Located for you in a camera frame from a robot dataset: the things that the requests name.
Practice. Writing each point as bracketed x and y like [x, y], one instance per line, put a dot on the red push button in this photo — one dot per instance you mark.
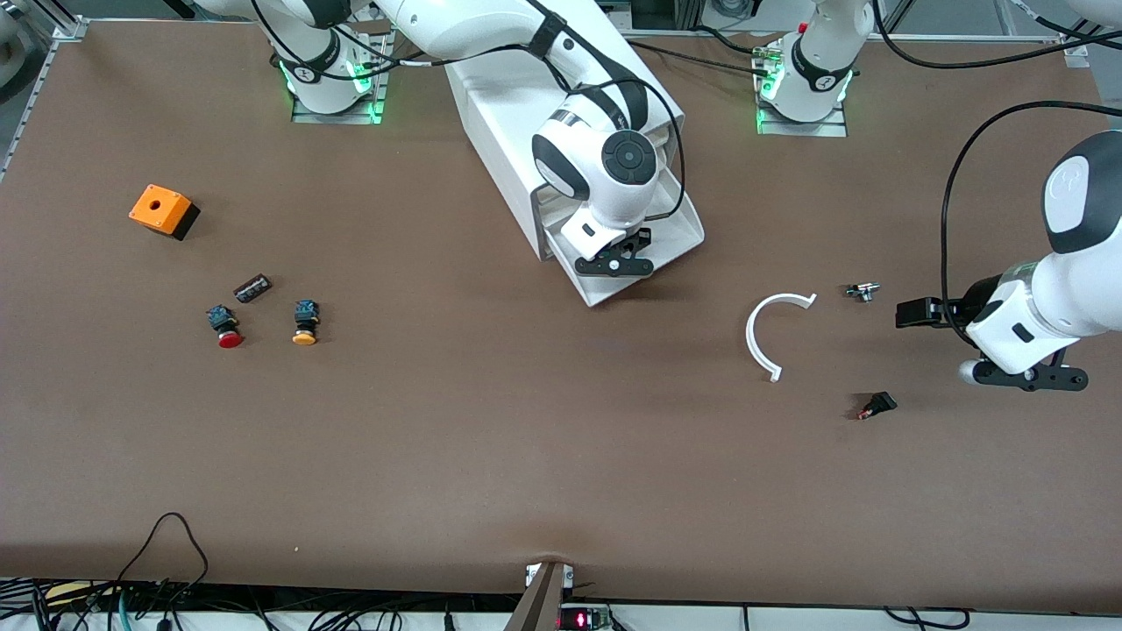
[226, 326]

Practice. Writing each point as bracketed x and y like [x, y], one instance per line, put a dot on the small black red-tipped switch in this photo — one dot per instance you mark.
[879, 404]

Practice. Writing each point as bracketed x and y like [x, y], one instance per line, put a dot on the small black contact block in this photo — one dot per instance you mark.
[252, 287]

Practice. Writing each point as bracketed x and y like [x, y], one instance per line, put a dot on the orange box with hole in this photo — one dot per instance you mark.
[158, 209]

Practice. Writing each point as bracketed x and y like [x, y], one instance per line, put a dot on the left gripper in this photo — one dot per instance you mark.
[975, 299]

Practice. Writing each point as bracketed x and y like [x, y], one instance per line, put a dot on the device with red display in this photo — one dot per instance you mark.
[583, 620]

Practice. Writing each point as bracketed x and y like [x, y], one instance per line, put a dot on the yellow push button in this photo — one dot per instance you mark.
[305, 322]

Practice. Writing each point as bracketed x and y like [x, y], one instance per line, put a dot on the brown table mat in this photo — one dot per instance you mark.
[526, 438]

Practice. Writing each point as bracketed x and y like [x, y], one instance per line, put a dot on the brown camera mount post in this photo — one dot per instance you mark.
[542, 605]

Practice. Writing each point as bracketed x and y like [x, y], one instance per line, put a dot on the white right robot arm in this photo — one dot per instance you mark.
[456, 22]

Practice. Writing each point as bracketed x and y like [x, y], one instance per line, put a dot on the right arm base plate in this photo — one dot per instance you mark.
[379, 88]

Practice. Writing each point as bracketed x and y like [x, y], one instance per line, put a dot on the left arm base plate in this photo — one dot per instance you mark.
[802, 128]

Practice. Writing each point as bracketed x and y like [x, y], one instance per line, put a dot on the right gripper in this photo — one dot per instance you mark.
[636, 241]

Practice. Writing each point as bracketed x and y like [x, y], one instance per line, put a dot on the aluminium frame rail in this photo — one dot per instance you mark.
[35, 96]
[1082, 39]

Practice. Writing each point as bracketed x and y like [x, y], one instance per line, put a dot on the white curved plastic arc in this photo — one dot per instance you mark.
[751, 337]

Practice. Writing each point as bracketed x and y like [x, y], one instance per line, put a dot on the small metal switch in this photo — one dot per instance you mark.
[863, 291]

